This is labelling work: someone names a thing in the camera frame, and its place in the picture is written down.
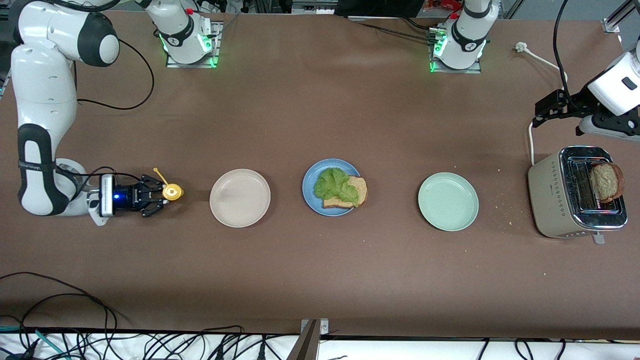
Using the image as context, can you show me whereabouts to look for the tangled black floor cables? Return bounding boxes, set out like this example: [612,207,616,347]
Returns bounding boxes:
[0,325,301,360]

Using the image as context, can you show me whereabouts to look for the green lettuce leaf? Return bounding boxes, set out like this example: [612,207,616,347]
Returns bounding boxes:
[313,167,361,208]

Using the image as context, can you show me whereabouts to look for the black cable on table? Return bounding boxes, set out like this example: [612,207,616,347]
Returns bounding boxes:
[350,15,436,43]

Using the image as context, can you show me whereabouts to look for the blue round plate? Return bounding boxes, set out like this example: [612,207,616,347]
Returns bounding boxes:
[302,159,363,217]

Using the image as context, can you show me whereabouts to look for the beige round plate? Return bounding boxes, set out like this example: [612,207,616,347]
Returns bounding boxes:
[209,169,271,228]

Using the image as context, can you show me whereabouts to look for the yellow mustard squeeze bottle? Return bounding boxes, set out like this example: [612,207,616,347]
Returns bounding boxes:
[153,167,184,202]

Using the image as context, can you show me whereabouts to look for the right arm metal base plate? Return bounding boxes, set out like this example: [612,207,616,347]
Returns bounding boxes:
[166,21,222,69]

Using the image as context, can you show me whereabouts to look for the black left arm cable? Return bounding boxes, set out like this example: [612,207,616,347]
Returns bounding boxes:
[553,0,572,98]

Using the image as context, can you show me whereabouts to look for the light green round plate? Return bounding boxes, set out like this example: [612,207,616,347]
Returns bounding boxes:
[418,172,480,232]

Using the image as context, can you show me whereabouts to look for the silver beige toaster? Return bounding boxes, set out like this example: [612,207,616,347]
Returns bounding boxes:
[527,145,628,245]

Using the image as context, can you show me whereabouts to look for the grey metal camera post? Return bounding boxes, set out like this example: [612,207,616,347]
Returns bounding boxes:
[286,318,330,360]

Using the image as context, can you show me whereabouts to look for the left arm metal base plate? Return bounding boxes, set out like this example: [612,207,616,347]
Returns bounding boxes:
[427,25,483,74]

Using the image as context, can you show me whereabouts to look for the square brown bread slice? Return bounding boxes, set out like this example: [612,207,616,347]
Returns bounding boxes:
[322,175,369,209]

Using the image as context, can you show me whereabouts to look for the teal cable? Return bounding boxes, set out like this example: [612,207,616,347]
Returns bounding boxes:
[0,325,68,360]

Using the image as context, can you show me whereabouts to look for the black looped floor cable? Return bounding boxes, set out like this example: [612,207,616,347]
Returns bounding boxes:
[0,271,119,333]

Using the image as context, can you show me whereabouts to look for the white toaster power cord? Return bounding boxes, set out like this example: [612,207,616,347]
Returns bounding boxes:
[515,42,569,166]

